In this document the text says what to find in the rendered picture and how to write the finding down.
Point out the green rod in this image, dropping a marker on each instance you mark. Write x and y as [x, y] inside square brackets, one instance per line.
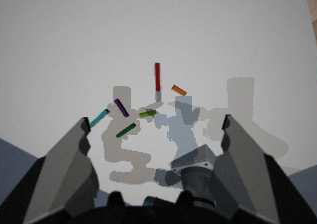
[125, 130]

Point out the orange rectangular bar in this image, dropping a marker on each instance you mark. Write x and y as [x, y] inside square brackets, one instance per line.
[179, 90]

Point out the lime green rectangular bar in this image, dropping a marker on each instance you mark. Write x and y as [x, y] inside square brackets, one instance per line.
[149, 113]

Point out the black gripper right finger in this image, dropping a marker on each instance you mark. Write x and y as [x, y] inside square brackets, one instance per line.
[248, 185]

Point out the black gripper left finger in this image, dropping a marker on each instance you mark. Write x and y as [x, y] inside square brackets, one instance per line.
[58, 186]

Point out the turquoise rod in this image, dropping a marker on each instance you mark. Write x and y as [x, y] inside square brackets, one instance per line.
[99, 117]

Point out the purple rod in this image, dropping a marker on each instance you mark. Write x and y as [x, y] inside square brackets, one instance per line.
[120, 106]

